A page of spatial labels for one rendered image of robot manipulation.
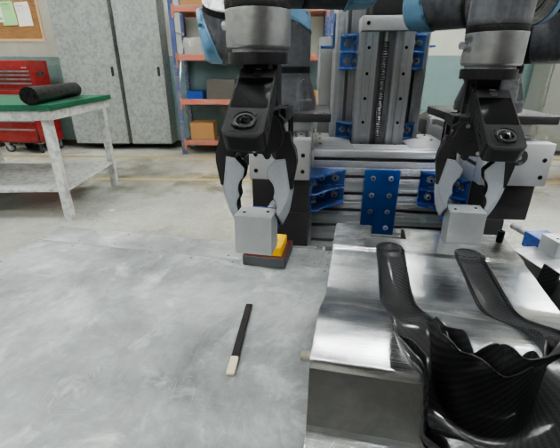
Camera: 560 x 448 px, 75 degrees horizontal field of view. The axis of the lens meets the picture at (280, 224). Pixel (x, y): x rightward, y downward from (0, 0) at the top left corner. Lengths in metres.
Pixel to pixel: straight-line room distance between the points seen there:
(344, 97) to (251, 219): 0.73
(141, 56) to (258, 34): 5.41
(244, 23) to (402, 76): 0.66
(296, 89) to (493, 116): 0.50
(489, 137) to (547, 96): 5.73
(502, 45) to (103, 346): 0.63
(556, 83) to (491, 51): 5.71
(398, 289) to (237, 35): 0.35
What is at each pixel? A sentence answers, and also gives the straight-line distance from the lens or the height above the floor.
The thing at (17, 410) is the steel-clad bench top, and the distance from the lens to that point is 0.51.
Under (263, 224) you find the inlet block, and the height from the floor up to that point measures 0.95.
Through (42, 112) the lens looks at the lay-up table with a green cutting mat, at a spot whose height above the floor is 0.85.
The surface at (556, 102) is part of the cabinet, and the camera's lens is 6.33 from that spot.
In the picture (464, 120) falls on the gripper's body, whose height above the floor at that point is 1.07.
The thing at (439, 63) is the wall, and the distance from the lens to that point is 6.12.
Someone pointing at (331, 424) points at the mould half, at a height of 0.88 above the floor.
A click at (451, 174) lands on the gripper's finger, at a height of 0.99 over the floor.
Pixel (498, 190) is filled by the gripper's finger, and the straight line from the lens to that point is 0.62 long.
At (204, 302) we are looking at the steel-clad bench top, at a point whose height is 0.80.
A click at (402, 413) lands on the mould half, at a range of 0.32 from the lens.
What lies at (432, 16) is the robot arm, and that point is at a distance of 0.72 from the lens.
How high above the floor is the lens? 1.13
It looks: 23 degrees down
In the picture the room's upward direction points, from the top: straight up
